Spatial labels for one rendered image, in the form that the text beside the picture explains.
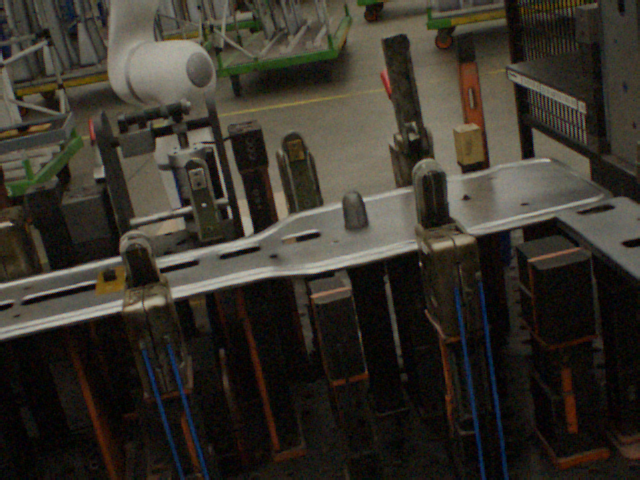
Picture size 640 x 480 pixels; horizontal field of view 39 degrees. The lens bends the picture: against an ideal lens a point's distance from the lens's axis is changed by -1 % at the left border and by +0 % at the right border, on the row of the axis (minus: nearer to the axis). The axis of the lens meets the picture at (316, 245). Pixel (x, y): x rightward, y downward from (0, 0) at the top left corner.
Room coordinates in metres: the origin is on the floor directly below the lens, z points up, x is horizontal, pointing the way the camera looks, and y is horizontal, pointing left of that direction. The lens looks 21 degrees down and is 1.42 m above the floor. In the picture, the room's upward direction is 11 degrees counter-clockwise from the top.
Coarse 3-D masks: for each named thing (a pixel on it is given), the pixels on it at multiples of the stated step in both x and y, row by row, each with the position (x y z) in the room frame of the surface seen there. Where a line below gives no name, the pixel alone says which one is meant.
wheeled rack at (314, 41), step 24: (312, 24) 9.00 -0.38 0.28; (336, 24) 8.65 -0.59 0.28; (216, 48) 7.46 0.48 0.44; (240, 48) 7.43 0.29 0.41; (264, 48) 7.78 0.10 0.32; (288, 48) 7.53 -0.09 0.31; (312, 48) 7.47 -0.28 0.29; (336, 48) 7.35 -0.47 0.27; (240, 72) 7.42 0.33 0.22; (240, 96) 7.51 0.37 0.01
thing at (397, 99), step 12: (396, 36) 1.31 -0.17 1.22; (384, 48) 1.34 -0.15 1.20; (396, 48) 1.30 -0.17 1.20; (408, 48) 1.31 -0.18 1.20; (396, 60) 1.34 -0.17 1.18; (408, 60) 1.33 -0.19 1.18; (396, 72) 1.34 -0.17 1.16; (408, 72) 1.33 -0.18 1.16; (396, 84) 1.32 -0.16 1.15; (408, 84) 1.33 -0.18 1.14; (396, 96) 1.32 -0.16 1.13; (408, 96) 1.33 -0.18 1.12; (396, 108) 1.32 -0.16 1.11; (408, 108) 1.33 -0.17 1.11; (420, 108) 1.32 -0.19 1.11; (396, 120) 1.33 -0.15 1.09; (408, 120) 1.32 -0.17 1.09; (420, 120) 1.32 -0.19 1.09; (420, 132) 1.31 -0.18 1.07; (420, 144) 1.32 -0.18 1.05
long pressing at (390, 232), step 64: (384, 192) 1.27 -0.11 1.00; (448, 192) 1.23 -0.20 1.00; (512, 192) 1.17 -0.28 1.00; (576, 192) 1.12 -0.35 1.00; (192, 256) 1.18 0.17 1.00; (256, 256) 1.13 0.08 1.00; (320, 256) 1.08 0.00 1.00; (384, 256) 1.05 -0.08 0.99; (0, 320) 1.08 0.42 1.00; (64, 320) 1.05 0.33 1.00
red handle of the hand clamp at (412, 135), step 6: (384, 72) 1.43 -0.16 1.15; (384, 78) 1.43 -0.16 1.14; (384, 84) 1.42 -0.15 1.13; (390, 90) 1.40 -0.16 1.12; (390, 96) 1.40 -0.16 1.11; (408, 126) 1.33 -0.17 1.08; (414, 126) 1.33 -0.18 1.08; (408, 132) 1.32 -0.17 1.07; (414, 132) 1.32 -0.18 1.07; (408, 138) 1.32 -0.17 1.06; (414, 138) 1.31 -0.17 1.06; (420, 138) 1.32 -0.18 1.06; (414, 144) 1.32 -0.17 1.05
